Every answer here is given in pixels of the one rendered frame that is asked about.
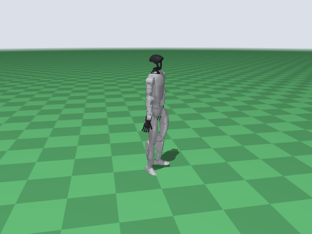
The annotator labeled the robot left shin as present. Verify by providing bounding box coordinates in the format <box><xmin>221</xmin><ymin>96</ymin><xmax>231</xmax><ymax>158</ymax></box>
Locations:
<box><xmin>156</xmin><ymin>137</ymin><xmax>165</xmax><ymax>161</ymax></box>

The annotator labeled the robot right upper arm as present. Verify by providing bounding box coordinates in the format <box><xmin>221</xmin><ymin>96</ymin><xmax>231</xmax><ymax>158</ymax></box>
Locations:
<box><xmin>146</xmin><ymin>76</ymin><xmax>155</xmax><ymax>103</ymax></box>

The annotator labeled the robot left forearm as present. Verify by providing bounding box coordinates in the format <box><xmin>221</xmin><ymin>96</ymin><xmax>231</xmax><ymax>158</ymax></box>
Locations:
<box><xmin>160</xmin><ymin>94</ymin><xmax>165</xmax><ymax>107</ymax></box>

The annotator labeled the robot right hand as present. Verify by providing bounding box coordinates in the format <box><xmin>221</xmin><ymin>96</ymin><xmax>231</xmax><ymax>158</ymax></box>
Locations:
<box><xmin>142</xmin><ymin>116</ymin><xmax>152</xmax><ymax>132</ymax></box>

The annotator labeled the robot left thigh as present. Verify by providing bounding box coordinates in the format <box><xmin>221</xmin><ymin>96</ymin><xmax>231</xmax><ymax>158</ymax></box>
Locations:
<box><xmin>156</xmin><ymin>108</ymin><xmax>169</xmax><ymax>141</ymax></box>

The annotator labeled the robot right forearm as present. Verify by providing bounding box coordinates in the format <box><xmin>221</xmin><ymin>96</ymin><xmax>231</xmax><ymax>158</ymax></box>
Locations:
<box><xmin>146</xmin><ymin>97</ymin><xmax>153</xmax><ymax>120</ymax></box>

